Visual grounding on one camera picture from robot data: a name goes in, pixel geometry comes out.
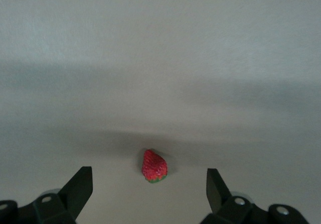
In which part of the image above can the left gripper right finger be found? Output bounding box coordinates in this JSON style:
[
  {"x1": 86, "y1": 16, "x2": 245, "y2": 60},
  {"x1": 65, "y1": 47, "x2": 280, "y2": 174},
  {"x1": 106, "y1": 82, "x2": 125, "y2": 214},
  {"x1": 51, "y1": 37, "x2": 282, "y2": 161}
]
[{"x1": 200, "y1": 168, "x2": 309, "y2": 224}]

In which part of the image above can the red strawberry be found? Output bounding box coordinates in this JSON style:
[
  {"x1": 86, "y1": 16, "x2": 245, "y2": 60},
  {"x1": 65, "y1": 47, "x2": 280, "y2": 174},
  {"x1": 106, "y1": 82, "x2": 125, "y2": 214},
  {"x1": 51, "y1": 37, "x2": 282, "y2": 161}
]
[{"x1": 141, "y1": 149, "x2": 168, "y2": 184}]

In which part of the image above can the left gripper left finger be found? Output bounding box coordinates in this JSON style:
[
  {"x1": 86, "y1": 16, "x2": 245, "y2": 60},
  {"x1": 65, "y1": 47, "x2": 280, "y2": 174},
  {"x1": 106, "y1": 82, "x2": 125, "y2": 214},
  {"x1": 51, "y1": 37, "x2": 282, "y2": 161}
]
[{"x1": 0, "y1": 166, "x2": 93, "y2": 224}]

